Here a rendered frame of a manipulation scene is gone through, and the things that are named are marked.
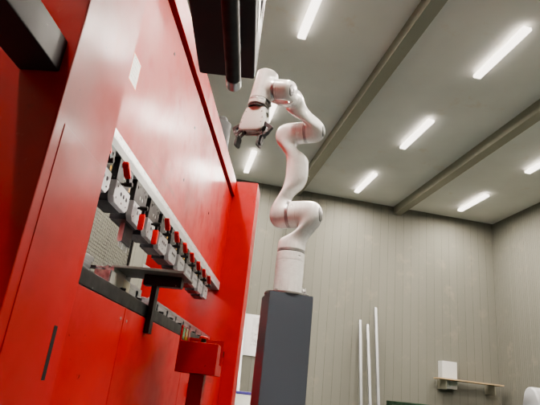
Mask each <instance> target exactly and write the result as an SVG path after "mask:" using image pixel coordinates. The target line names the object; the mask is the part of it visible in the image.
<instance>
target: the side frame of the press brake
mask: <svg viewBox="0 0 540 405"><path fill-rule="evenodd" d="M41 1H42V3H43V4H44V6H45V7H46V9H47V11H48V12H49V14H50V15H51V17H52V18H53V20H54V21H55V23H56V25H57V26H58V28H59V29H60V31H61V32H62V34H63V36H64V37H65V39H66V40H67V47H66V50H65V53H64V56H63V61H62V63H61V66H60V70H59V71H58V72H50V71H37V70H25V69H19V68H18V67H17V66H16V65H15V63H14V62H13V61H12V60H11V58H10V57H9V56H8V55H7V54H6V53H5V52H4V50H3V49H2V48H1V47H0V405H49V403H50V400H51V393H52V390H53V386H54V383H55V377H56V373H57V370H58V366H59V360H60V357H61V354H62V349H63V344H64V340H65V337H66V333H67V330H68V323H69V320H70V316H71V313H72V307H73V303H74V300H75V296H76V290H77V287H78V283H79V279H80V273H81V270H82V267H83V263H84V257H85V253H86V250H87V246H88V241H89V237H90V234H91V229H92V224H93V220H94V217H95V213H96V207H97V203H98V200H99V197H100V191H101V187H102V183H103V180H104V174H105V171H106V167H107V164H108V157H109V154H110V150H111V147H112V143H113V137H114V133H115V130H116V126H117V121H118V117H119V114H120V110H121V104H122V101H123V97H124V94H125V87H126V84H127V80H128V77H129V71H130V68H131V63H132V60H133V54H134V51H135V47H136V44H137V37H138V34H139V30H140V27H141V21H142V17H143V14H144V10H145V4H146V1H147V0H41Z"/></svg>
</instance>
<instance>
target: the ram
mask: <svg viewBox="0 0 540 405"><path fill-rule="evenodd" d="M134 52H135V53H136V55H137V58H138V59H139V61H140V64H141V70H140V75H139V78H138V82H137V88H136V91H135V90H134V88H133V86H132V84H131V82H130V80H129V78H128V80H127V84H126V87H125V94H124V97H123V101H122V104H121V110H120V114H119V117H118V121H117V126H116V128H117V130H118V132H119V133H120V135H121V136H122V137H123V139H124V140H125V142H126V144H127V145H128V147H129V148H130V149H131V151H132V152H133V154H134V156H135V157H136V159H137V160H138V161H139V163H140V164H141V166H142V168H143V169H144V171H145V172H146V173H147V174H148V176H149V178H150V179H151V181H152V182H153V184H154V185H155V186H156V188H157V190H158V191H159V193H160V194H161V196H162V197H163V198H164V200H165V201H166V203H167V205H168V206H169V208H170V209H171V210H172V212H173V213H174V215H175V217H176V218H177V220H178V221H179V222H180V224H181V225H182V227H183V228H184V230H185V231H186V233H187V234H188V236H189V237H190V239H191V240H192V242H193V243H194V245H195V247H196V248H197V249H198V251H199V252H200V254H201V255H202V257H203V259H204V260H205V261H206V262H207V264H208V266H209V267H210V269H211V271H212V272H213V273H214V274H215V276H216V277H217V279H218V280H219V282H220V278H221V272H222V266H223V256H224V250H225V244H226V238H227V228H228V222H229V216H230V210H231V200H232V198H231V193H230V191H229V188H228V185H227V181H226V179H225V176H224V173H223V168H222V166H221V163H220V160H219V156H218V154H217V151H216V148H215V143H214V141H213V138H212V136H211V131H210V129H209V125H208V123H207V119H206V116H205V113H204V111H203V107H202V103H201V100H200V98H199V95H198V91H197V88H196V86H195V83H194V78H193V76H192V73H191V70H190V66H189V64H188V61H187V57H186V53H185V51H184V48H183V45H182V41H181V39H180V35H179V33H178V28H177V26H176V23H175V21H174V16H173V14H172V10H171V8H170V4H169V1H168V0H147V1H146V4H145V10H144V14H143V17H142V21H141V27H140V30H139V34H138V37H137V44H136V47H135V51H134ZM112 145H113V146H114V148H115V149H116V150H117V152H116V156H115V157H122V158H123V160H124V161H125V162H129V163H130V169H131V170H132V172H133V173H134V176H133V179H137V180H138V181H139V182H140V183H141V184H142V185H143V187H144V188H145V190H146V191H147V193H148V198H151V199H152V200H153V201H154V202H155V203H156V205H157V206H158V208H159V209H160V214H163V215H164V216H165V217H166V218H168V219H170V227H173V228H174V230H175V231H178V232H179V239H182V241H183V242H184V243H187V248H188V249H189V250H190V252H193V253H194V258H195V259H196V260H197V261H200V265H201V266H202V268H204V269H206V273H207V275H208V276H211V283H210V285H211V288H209V289H212V290H219V285H218V284H217V283H216V281H215V279H214V278H213V276H212V275H211V274H210V273H209V271H208V270H207V268H206V267H205V265H204V264H203V262H202V261H201V260H200V259H199V257H198V255H197V254H196V253H195V251H194V249H193V248H192V247H191V246H190V244H189V243H188V241H187V240H186V238H185V237H184V235H183V234H182V233H181V231H180V230H179V229H178V227H177V225H176V224H175V222H174V221H173V220H172V218H171V217H170V215H169V214H168V213H167V211H166V209H165V208H164V207H163V205H162V204H161V203H160V201H159V200H158V198H157V197H156V195H155V194H154V192H153V191H152V190H151V189H150V187H149V185H148V184H147V183H146V181H145V179H144V178H143V177H142V176H141V174H140V173H139V171H138V170H137V168H136V167H135V165H134V164H133V163H132V161H131V160H130V159H129V157H128V155H127V154H126V153H125V151H124V150H123V149H122V147H121V146H120V144H119V143H118V141H117V139H116V138H115V137H113V141H112Z"/></svg>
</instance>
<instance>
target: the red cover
mask: <svg viewBox="0 0 540 405"><path fill-rule="evenodd" d="M168 1H169V4H170V8H171V10H172V14H173V16H174V21H175V23H176V26H177V28H178V33H179V35H180V39H181V41H182V45H183V48H184V51H185V53H186V57H187V61H188V64H189V66H190V70H191V73H192V76H193V78H194V83H195V86H196V88H197V91H198V95H199V98H200V100H201V103H202V108H203V111H204V113H205V116H206V119H207V123H208V125H209V129H210V131H211V136H212V138H213V141H214V143H215V148H216V151H217V154H218V156H219V160H220V163H221V166H222V168H223V173H224V176H225V179H226V181H227V185H228V188H229V191H230V193H231V196H235V188H236V179H235V173H234V170H233V167H232V164H231V159H230V156H229V153H228V149H227V144H226V141H225V138H224V135H223V130H222V126H221V123H220V120H219V115H218V112H217V108H216V106H215V100H214V97H213V94H212V91H211V86H210V82H209V80H208V76H207V74H206V73H201V72H200V71H199V67H198V57H197V51H196V46H195V41H194V30H193V25H192V19H191V15H190V9H189V7H188V3H187V0H168Z"/></svg>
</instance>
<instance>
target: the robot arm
mask: <svg viewBox="0 0 540 405"><path fill-rule="evenodd" d="M271 103H273V104H276V105H279V106H282V107H286V109H287V110H288V112H289V113H291V114H292V115H294V116H295V117H296V118H298V119H300V120H301V121H303V122H297V123H289V124H285V125H282V126H280V127H279V128H278V130H277V131H276V141H277V144H278V145H279V146H280V147H281V148H282V150H283V151H284V153H285V155H286V158H287V168H286V177H285V181H284V185H283V188H282V190H281V192H280V193H279V194H278V196H277V198H276V200H275V202H274V203H273V204H272V207H271V210H270V215H269V216H270V221H271V223H272V224H273V225H274V226H275V227H278V228H296V230H295V231H293V232H292V233H290V234H288V235H286V236H284V237H282V238H281V239H280V240H279V243H278V248H277V255H276V270H275V278H274V285H273V290H267V291H265V292H264V295H265V294H267V293H268V292H269V291H276V292H282V293H292V294H298V295H304V296H308V294H306V288H305V289H303V288H302V283H303V273H304V263H305V247H306V243H307V241H308V239H309V237H310V236H311V235H312V234H313V233H314V232H315V231H316V230H317V229H318V227H319V226H320V224H321V221H322V219H323V211H322V209H321V207H320V205H319V204H318V203H316V202H312V201H293V202H292V199H293V197H294V196H295V195H296V194H297V193H299V192H300V191H301V190H302V189H303V188H304V187H305V184H306V182H307V179H308V173H309V162H308V159H307V157H306V156H305V155H304V154H303V153H302V152H300V151H299V150H298V149H297V145H299V144H308V143H316V142H319V141H321V140H322V139H323V138H324V136H325V126H324V125H323V124H322V122H321V121H320V120H319V119H318V118H316V117H315V116H314V115H313V114H312V113H311V112H310V111H309V110H308V109H307V107H306V105H305V101H304V97H303V96H302V94H301V92H300V91H299V90H297V86H296V84H295V83H294V82H293V81H291V80H278V75H277V74H276V72H274V71H273V70H272V69H269V68H261V69H260V70H259V71H258V72H257V75H256V79H255V83H254V85H253V88H252V93H251V95H250V99H249V101H248V104H247V106H248V108H246V110H245V112H244V114H243V116H242V119H241V122H240V124H238V125H236V126H234V127H233V128H232V129H233V133H234V134H235V142H234V146H235V147H236V148H237V149H239V147H240V144H241V141H242V140H241V138H242V137H243V136H258V137H257V140H256V146H257V147H258V148H259V149H261V146H262V144H263V141H264V139H265V138H266V136H267V135H269V134H270V132H271V131H272V130H273V127H272V126H271V125H270V124H269V123H268V122H269V109H270V108H271V107H272V105H271ZM238 129H239V131H238V132H237V130H238Z"/></svg>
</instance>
